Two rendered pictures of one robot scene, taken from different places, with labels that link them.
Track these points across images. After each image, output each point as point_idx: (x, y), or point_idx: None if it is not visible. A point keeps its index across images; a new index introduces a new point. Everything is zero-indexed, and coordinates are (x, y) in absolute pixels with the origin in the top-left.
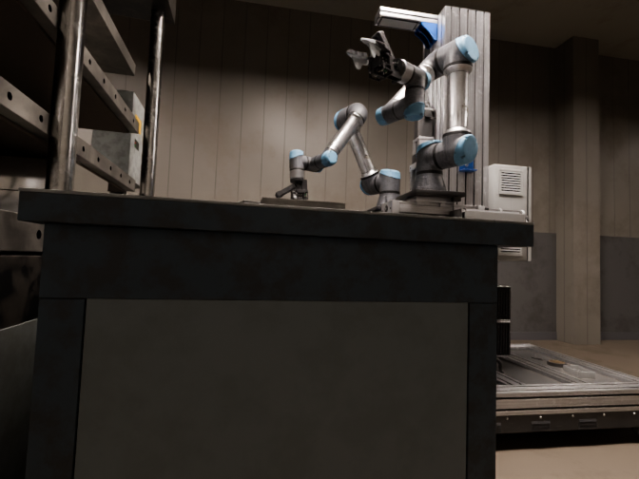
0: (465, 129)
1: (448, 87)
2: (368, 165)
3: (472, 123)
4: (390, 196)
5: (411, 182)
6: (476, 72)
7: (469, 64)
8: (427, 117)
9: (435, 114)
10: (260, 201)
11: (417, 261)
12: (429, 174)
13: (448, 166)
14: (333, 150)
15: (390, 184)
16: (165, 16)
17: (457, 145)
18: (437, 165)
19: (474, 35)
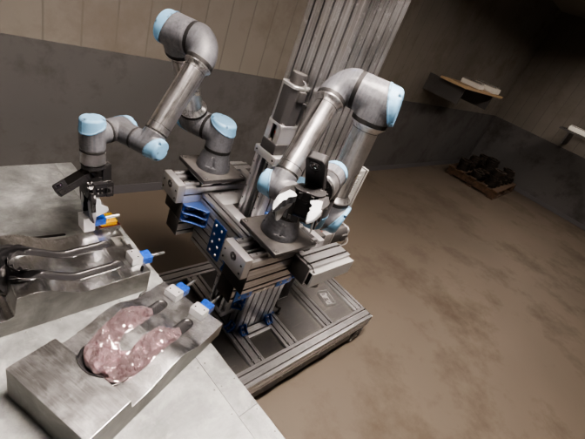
0: (346, 204)
1: (350, 145)
2: (196, 104)
3: (342, 123)
4: (219, 160)
5: (252, 167)
6: (373, 58)
7: (385, 130)
8: (299, 103)
9: (309, 97)
10: (108, 422)
11: None
12: (289, 223)
13: None
14: (163, 136)
15: (223, 146)
16: None
17: (333, 224)
18: None
19: (396, 1)
